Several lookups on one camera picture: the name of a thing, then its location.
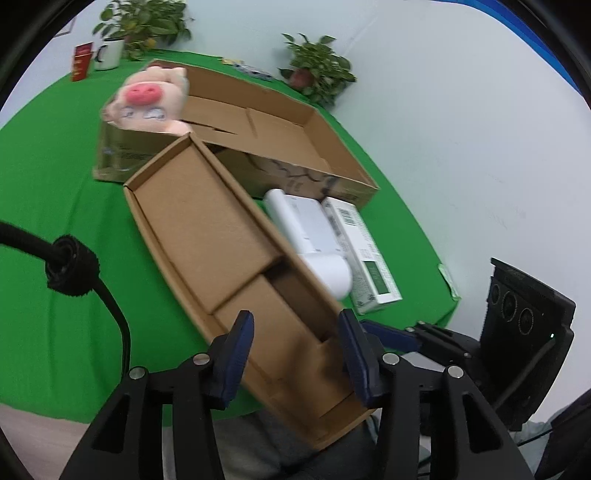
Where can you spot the green table cloth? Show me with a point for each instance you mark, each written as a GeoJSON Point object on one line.
{"type": "Point", "coordinates": [60, 356]}

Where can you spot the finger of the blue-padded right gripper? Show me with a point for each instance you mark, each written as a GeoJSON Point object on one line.
{"type": "Point", "coordinates": [392, 338]}

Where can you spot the black camera box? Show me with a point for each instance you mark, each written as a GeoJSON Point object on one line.
{"type": "Point", "coordinates": [524, 342]}

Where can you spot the small brown cardboard tray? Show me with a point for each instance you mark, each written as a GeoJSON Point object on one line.
{"type": "Point", "coordinates": [219, 254]}

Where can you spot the white plastic device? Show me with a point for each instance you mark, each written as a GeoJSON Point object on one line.
{"type": "Point", "coordinates": [303, 222]}

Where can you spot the left potted green plant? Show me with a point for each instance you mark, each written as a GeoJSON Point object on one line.
{"type": "Point", "coordinates": [142, 25]}

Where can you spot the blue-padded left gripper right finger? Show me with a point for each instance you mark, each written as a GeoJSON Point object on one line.
{"type": "Point", "coordinates": [361, 360]}

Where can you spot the white green carton box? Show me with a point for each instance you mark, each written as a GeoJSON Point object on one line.
{"type": "Point", "coordinates": [373, 284]}

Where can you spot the potted green plant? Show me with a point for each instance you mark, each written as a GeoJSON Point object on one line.
{"type": "Point", "coordinates": [315, 70]}
{"type": "Point", "coordinates": [142, 25]}

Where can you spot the patterned tissue packet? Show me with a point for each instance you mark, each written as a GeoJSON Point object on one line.
{"type": "Point", "coordinates": [253, 72]}

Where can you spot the large brown cardboard box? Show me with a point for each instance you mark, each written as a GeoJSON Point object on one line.
{"type": "Point", "coordinates": [264, 138]}

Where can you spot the right potted green plant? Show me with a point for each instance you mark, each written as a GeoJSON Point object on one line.
{"type": "Point", "coordinates": [315, 70]}

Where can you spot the yellow paper packet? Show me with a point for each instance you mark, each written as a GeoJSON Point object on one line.
{"type": "Point", "coordinates": [233, 63]}

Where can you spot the red paper cup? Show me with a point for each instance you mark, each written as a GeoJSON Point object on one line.
{"type": "Point", "coordinates": [82, 57]}

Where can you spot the pink pig plush toy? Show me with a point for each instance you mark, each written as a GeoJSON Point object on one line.
{"type": "Point", "coordinates": [151, 100]}

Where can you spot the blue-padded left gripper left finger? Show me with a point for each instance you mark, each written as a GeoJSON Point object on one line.
{"type": "Point", "coordinates": [229, 354]}

